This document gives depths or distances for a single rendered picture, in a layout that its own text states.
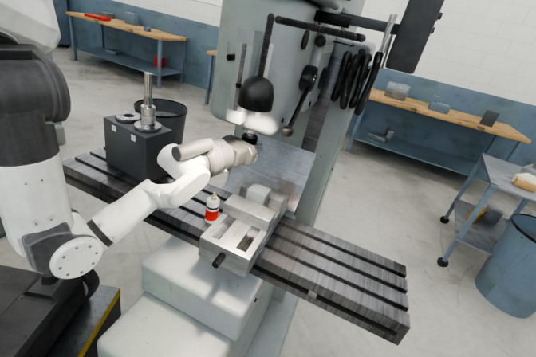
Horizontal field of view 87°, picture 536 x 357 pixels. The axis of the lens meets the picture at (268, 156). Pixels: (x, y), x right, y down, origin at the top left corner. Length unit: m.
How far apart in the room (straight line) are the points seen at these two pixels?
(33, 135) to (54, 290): 0.85
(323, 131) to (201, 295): 0.72
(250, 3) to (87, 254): 0.58
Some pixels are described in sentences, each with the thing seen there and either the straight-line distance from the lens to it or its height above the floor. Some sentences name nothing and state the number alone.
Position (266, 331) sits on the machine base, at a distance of 1.65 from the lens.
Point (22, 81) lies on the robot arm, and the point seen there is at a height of 1.44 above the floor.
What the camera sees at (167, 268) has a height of 0.88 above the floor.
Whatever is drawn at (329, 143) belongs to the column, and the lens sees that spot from 1.16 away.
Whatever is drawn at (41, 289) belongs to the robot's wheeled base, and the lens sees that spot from 1.31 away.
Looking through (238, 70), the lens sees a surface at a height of 1.46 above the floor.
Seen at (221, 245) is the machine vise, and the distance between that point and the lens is 0.79.
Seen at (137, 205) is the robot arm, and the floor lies 1.19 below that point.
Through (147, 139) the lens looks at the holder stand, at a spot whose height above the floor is 1.14.
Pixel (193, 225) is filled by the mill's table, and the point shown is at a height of 0.96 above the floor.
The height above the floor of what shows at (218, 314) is 0.84.
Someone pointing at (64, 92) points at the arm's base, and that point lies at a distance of 0.51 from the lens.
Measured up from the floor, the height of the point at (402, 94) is 0.97.
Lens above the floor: 1.59
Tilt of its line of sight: 26 degrees down
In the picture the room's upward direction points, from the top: 13 degrees clockwise
